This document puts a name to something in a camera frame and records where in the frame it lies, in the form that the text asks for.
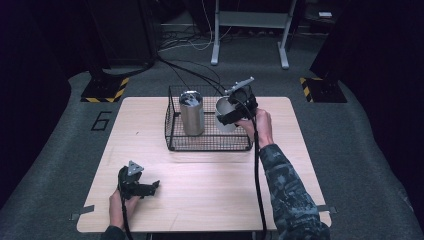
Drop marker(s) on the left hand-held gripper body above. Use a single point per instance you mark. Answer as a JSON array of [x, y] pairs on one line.
[[130, 180]]

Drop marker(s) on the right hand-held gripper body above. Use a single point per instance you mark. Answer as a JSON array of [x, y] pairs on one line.
[[245, 100]]

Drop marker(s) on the tall steel tumbler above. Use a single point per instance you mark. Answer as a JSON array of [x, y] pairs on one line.
[[192, 115]]

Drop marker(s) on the person's left hand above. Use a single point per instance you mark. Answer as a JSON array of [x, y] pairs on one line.
[[116, 208]]

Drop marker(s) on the person's right hand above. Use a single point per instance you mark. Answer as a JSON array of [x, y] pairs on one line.
[[261, 128]]

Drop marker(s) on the grey tape strip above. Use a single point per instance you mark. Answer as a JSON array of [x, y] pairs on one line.
[[81, 211], [328, 209]]

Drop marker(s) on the black stand with striped base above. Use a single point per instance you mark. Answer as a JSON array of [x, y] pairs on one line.
[[105, 88], [321, 90]]

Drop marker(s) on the small white box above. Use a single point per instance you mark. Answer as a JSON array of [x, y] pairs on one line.
[[325, 14]]

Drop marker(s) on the black cabinet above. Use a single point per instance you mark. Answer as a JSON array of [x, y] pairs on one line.
[[123, 30]]

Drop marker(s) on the white metal desk frame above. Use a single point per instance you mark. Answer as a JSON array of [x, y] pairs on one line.
[[253, 18]]

